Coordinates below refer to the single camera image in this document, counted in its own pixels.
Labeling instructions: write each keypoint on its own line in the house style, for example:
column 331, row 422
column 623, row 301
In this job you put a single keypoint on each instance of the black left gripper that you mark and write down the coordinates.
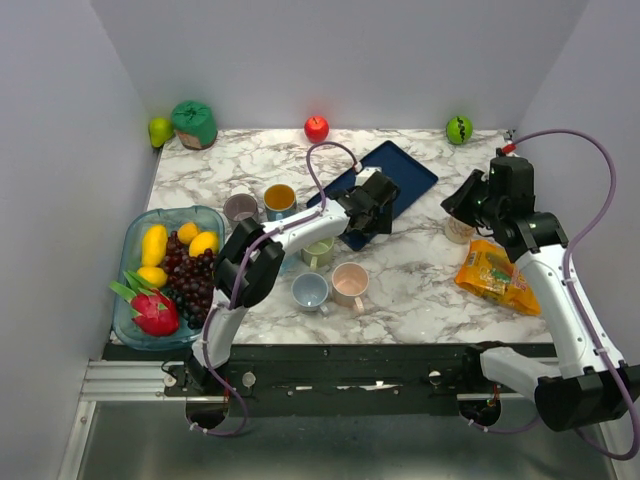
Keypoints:
column 380, row 222

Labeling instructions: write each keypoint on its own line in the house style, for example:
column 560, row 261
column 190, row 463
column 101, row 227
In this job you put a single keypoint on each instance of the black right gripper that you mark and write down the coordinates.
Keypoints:
column 457, row 203

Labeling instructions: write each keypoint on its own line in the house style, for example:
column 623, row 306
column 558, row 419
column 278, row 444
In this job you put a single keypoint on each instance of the light green mug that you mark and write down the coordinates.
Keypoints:
column 318, row 254

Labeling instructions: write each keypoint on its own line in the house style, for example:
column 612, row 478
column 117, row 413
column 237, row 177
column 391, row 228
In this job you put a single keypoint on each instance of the pink ceramic mug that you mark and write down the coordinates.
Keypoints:
column 350, row 282

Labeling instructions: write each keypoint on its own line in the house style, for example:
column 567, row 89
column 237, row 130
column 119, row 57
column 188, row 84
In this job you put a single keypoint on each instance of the blue butterfly mug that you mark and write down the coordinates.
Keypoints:
column 280, row 201

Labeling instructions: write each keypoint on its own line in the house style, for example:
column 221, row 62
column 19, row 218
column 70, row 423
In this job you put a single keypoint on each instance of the grey mug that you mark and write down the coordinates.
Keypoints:
column 310, row 292

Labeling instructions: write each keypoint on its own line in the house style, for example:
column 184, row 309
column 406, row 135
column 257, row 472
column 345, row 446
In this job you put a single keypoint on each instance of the purple ceramic mug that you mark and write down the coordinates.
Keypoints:
column 239, row 207

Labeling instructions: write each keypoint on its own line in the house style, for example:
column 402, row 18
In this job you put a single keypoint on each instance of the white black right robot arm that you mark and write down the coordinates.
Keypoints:
column 588, row 384

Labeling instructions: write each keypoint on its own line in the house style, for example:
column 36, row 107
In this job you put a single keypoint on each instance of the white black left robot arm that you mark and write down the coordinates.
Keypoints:
column 248, row 265

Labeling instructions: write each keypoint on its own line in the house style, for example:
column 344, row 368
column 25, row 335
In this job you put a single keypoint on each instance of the white pump bottle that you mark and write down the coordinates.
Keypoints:
column 458, row 232

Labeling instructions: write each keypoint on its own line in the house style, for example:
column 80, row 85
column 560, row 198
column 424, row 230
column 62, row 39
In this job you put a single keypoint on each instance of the dark blue mat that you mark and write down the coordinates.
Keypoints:
column 413, row 179

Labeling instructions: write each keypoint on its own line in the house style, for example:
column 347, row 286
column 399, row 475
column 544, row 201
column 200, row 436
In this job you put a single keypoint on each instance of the orange snack bag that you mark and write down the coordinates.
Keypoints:
column 487, row 273

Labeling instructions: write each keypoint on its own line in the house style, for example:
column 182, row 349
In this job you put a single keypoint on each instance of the red toy apple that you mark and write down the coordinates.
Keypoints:
column 316, row 129

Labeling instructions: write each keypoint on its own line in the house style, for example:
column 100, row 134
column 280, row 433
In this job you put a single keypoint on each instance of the teal plastic fruit bin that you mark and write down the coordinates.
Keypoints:
column 128, row 333

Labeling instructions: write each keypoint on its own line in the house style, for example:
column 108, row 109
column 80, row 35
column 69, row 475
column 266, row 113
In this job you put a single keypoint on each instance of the small yellow toy lemon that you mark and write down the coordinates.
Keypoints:
column 187, row 233

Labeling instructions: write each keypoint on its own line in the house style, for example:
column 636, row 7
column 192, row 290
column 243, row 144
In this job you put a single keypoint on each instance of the dark red toy grapes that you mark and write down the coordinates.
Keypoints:
column 189, row 281

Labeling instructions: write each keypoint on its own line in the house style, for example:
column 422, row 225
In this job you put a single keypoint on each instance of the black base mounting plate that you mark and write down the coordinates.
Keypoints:
column 339, row 380

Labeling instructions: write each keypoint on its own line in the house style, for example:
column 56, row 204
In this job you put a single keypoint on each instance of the yellow toy mango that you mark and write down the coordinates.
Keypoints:
column 153, row 246

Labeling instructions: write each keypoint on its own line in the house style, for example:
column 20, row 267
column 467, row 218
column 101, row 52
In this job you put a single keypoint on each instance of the green toy pear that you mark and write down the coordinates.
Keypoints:
column 160, row 130

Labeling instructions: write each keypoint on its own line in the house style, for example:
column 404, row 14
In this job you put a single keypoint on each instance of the red toy dragon fruit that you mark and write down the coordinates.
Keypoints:
column 150, row 310

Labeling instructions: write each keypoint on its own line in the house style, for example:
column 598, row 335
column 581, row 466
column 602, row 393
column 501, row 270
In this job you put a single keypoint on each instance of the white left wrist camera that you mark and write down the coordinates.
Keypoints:
column 365, row 174

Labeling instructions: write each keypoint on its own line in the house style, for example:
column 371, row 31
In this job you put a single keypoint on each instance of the left aluminium rail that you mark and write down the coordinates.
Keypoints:
column 123, row 381

